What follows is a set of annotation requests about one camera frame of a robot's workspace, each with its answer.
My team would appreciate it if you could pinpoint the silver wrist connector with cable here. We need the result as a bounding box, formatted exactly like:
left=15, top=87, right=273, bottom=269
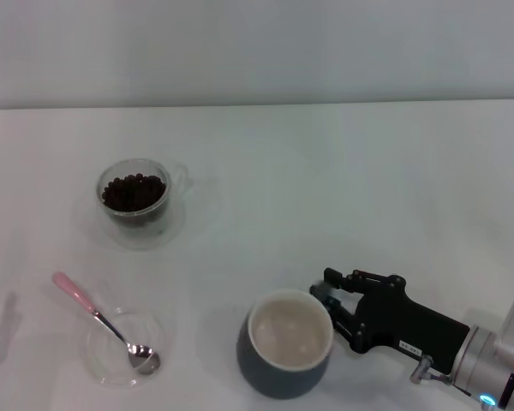
left=409, top=354, right=472, bottom=397

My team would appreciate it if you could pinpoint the pink handled steel spoon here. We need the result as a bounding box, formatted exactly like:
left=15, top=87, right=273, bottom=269
left=51, top=271, right=162, bottom=377

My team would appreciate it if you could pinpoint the clear double-wall glass cup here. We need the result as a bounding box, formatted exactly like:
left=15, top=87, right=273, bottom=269
left=94, top=158, right=189, bottom=235

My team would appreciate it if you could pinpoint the dark grey ceramic mug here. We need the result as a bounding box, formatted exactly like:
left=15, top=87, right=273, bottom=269
left=235, top=289, right=335, bottom=400

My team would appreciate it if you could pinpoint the clear glass saucer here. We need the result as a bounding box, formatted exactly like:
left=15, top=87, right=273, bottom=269
left=94, top=192, right=186, bottom=252

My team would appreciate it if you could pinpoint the small clear glass dish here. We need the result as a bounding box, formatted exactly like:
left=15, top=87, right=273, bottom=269
left=84, top=307, right=175, bottom=389

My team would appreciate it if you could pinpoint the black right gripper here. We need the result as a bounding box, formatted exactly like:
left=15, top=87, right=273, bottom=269
left=310, top=267, right=471, bottom=378

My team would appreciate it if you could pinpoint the coffee bean pile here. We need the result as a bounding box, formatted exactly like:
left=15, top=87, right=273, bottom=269
left=101, top=172, right=167, bottom=214

